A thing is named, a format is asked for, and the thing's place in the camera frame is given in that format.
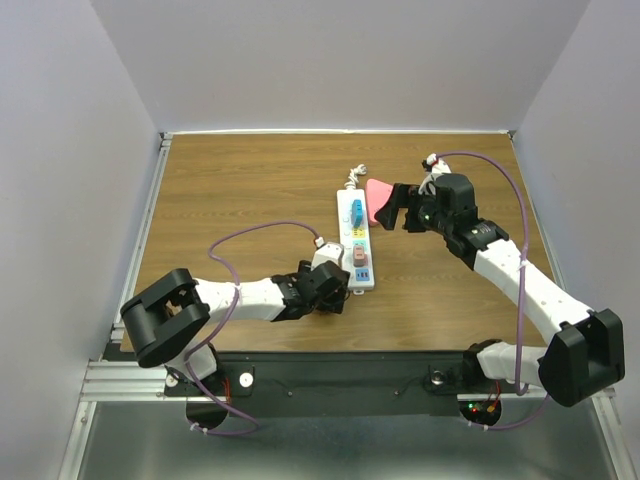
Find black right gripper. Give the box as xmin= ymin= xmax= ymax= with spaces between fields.
xmin=373 ymin=183 xmax=453 ymax=236

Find pink triangular power strip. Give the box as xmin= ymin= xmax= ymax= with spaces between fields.
xmin=365 ymin=178 xmax=393 ymax=226

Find blue square plug adapter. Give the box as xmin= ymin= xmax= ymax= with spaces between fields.
xmin=351 ymin=198 xmax=364 ymax=228

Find white multicolour power strip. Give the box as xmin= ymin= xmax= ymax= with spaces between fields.
xmin=336 ymin=189 xmax=375 ymax=295

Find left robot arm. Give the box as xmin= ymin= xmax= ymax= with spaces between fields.
xmin=120 ymin=261 xmax=350 ymax=394

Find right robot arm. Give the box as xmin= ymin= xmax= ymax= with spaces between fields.
xmin=375 ymin=174 xmax=625 ymax=407

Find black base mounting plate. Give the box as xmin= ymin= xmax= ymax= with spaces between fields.
xmin=102 ymin=351 xmax=539 ymax=420

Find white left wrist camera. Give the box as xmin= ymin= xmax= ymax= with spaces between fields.
xmin=311 ymin=242 xmax=344 ymax=270

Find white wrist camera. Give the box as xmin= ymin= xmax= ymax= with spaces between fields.
xmin=419 ymin=153 xmax=451 ymax=195
xmin=311 ymin=242 xmax=344 ymax=270

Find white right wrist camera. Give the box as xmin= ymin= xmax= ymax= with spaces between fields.
xmin=419 ymin=153 xmax=451 ymax=195

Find white power strip cord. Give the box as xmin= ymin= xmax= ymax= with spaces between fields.
xmin=343 ymin=163 xmax=366 ymax=190

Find aluminium right side rail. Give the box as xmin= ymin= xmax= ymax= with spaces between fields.
xmin=509 ymin=130 xmax=625 ymax=407

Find aluminium rail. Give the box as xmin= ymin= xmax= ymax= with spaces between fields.
xmin=80 ymin=361 xmax=180 ymax=402
xmin=509 ymin=130 xmax=625 ymax=407
xmin=109 ymin=132 xmax=173 ymax=343

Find aluminium left side rail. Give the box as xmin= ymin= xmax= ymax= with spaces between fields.
xmin=109 ymin=132 xmax=173 ymax=343

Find aluminium front rail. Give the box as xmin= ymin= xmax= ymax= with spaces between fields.
xmin=80 ymin=361 xmax=180 ymax=402

